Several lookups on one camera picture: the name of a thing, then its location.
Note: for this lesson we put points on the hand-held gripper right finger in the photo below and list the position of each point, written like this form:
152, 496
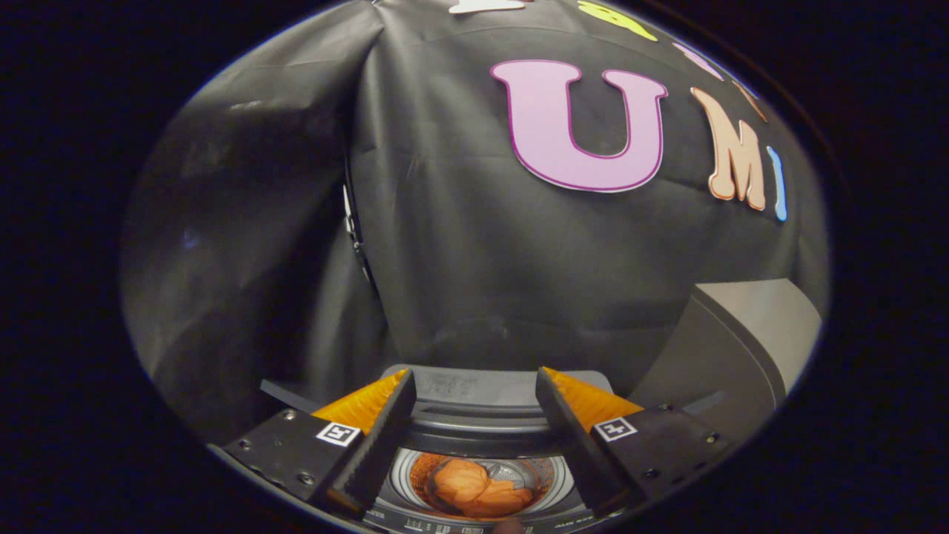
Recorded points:
571, 445

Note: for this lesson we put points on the orange polo shirt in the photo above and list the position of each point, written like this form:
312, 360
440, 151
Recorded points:
474, 489

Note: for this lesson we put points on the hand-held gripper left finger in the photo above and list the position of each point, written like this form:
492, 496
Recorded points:
382, 445

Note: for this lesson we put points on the black backdrop cloth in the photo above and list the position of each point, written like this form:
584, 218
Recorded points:
482, 259

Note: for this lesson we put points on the grey washing machine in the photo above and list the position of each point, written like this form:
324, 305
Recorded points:
482, 437

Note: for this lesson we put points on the white cabinet with dark frame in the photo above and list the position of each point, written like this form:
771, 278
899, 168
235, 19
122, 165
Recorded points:
734, 348

